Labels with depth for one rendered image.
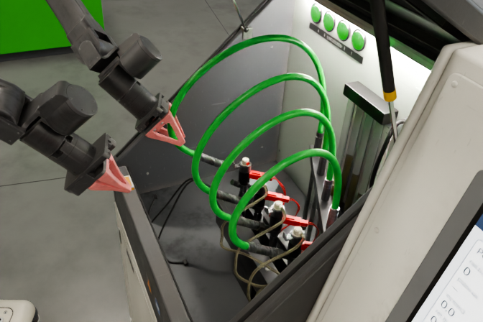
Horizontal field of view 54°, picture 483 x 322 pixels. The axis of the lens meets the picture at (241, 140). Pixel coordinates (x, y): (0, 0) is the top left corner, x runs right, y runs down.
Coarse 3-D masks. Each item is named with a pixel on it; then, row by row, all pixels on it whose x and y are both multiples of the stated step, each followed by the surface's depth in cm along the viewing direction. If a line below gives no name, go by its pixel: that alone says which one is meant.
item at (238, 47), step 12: (264, 36) 93; (276, 36) 94; (288, 36) 96; (228, 48) 92; (240, 48) 92; (216, 60) 92; (312, 60) 102; (204, 72) 92; (192, 84) 92; (324, 84) 106; (180, 96) 93; (168, 132) 97; (192, 156) 102
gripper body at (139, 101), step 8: (136, 88) 91; (144, 88) 93; (128, 96) 91; (136, 96) 91; (144, 96) 92; (152, 96) 94; (160, 96) 97; (128, 104) 92; (136, 104) 91; (144, 104) 92; (152, 104) 93; (160, 104) 92; (136, 112) 92; (144, 112) 92; (152, 112) 90; (160, 112) 90; (144, 120) 91; (136, 128) 91; (144, 128) 91
